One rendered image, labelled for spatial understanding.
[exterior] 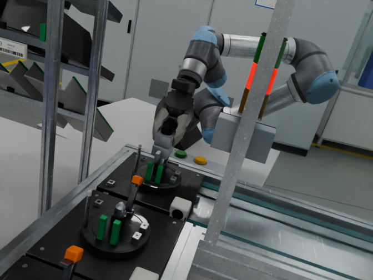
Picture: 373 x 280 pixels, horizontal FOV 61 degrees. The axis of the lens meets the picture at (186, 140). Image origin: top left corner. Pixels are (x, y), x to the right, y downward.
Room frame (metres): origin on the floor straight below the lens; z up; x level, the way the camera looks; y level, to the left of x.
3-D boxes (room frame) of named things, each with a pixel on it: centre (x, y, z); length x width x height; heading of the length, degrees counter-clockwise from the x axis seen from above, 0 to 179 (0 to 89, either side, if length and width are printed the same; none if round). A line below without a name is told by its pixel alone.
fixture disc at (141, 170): (0.78, 0.06, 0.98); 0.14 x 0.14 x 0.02
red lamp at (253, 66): (0.63, -0.11, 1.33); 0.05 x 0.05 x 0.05
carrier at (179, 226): (0.53, 0.10, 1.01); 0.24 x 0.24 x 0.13; 81
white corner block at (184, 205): (0.67, -0.02, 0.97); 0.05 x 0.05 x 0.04; 81
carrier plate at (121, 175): (0.78, 0.06, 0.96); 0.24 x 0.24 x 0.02; 81
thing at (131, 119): (1.34, 0.06, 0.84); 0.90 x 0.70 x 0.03; 71
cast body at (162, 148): (0.77, 0.06, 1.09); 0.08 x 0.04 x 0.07; 171
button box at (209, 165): (0.98, -0.06, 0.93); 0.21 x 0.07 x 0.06; 81
